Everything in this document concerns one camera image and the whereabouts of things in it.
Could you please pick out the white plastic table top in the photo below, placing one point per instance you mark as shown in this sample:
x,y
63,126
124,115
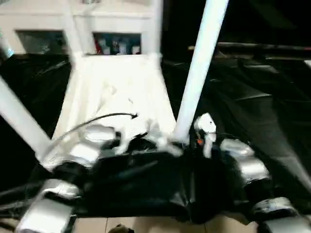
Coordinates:
x,y
116,82

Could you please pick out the white plastic table leg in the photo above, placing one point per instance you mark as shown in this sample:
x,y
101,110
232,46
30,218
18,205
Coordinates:
x,y
155,26
199,63
19,116
72,29

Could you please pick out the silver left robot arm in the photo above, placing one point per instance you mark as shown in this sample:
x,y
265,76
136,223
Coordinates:
x,y
82,145

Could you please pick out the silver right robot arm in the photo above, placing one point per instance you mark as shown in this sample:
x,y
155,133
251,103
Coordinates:
x,y
248,165

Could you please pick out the black table mat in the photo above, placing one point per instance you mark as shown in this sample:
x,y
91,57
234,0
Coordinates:
x,y
252,107

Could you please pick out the black left robot foot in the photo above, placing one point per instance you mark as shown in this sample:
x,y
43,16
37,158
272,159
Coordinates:
x,y
120,229

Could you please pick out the white glass door cabinet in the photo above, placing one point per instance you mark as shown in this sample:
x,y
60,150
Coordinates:
x,y
73,22

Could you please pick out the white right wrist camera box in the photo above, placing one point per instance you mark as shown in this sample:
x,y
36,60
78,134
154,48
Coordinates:
x,y
206,125

